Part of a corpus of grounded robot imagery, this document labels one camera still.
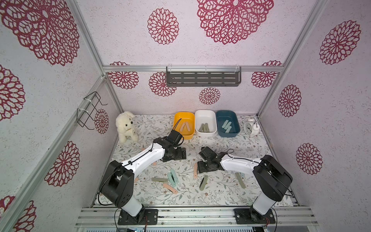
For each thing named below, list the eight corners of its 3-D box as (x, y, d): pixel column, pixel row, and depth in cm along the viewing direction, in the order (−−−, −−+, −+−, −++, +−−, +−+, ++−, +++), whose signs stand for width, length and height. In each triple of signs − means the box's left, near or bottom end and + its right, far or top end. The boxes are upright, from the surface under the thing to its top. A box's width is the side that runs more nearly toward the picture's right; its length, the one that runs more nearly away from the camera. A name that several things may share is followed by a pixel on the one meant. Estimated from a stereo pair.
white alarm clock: (248, 139, 108) (255, 128, 98) (242, 129, 114) (247, 118, 104) (254, 137, 109) (261, 127, 99) (247, 128, 115) (253, 117, 105)
